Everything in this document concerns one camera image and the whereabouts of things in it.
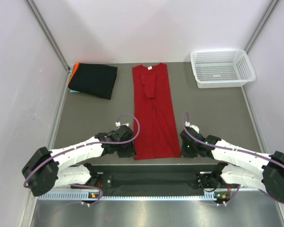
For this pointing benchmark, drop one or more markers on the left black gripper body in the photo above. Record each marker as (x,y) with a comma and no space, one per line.
(125,149)

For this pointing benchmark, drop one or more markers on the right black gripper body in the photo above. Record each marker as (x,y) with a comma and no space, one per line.
(189,151)

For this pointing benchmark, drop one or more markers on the red t shirt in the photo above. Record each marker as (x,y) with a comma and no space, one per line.
(157,132)

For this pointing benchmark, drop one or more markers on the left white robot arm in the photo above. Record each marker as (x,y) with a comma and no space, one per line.
(47,169)

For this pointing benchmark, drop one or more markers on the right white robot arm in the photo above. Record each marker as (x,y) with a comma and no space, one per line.
(262,171)

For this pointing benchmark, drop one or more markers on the folded black t shirt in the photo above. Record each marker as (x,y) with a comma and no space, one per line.
(94,79)

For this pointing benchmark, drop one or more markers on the folded light blue t shirt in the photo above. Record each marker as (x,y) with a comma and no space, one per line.
(73,91)

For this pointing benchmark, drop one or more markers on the white plastic basket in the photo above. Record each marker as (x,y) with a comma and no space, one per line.
(219,68)

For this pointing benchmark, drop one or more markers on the folded orange t shirt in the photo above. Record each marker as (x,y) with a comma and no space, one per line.
(74,69)

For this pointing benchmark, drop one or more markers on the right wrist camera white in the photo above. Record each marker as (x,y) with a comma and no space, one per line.
(189,125)

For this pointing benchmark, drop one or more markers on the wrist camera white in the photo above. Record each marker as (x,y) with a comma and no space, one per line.
(189,125)
(119,124)

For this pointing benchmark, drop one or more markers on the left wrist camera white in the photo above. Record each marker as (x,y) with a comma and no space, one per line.
(119,124)

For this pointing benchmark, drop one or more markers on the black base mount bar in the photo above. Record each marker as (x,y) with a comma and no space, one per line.
(194,177)

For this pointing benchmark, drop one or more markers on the grey slotted cable duct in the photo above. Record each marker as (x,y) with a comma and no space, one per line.
(93,196)

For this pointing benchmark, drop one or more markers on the left aluminium frame post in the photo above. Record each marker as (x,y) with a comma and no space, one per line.
(46,31)

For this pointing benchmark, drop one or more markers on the aluminium frame post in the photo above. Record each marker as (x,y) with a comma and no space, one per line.
(46,31)
(261,24)

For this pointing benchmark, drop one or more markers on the right aluminium frame post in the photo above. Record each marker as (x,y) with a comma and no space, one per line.
(261,24)

